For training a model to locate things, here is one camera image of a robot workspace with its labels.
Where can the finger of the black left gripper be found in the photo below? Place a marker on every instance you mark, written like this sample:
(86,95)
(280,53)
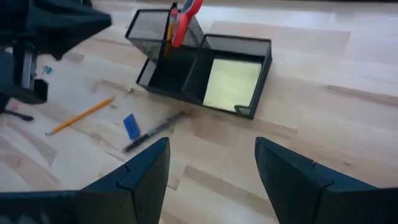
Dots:
(68,28)

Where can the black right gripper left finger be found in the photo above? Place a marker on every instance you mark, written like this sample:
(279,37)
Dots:
(136,193)

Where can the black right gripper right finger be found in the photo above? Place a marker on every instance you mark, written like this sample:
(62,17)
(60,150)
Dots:
(295,186)

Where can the black pen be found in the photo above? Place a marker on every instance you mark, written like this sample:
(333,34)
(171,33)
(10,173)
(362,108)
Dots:
(155,130)

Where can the blue eraser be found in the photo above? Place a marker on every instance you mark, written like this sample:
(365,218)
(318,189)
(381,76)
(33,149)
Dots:
(132,126)

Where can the black mesh desk organizer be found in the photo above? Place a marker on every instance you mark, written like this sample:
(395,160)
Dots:
(174,74)

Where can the blue pushpin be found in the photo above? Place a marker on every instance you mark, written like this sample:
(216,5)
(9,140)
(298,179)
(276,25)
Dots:
(47,69)

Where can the yellow sticky note pad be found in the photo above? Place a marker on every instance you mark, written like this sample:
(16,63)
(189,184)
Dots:
(231,84)

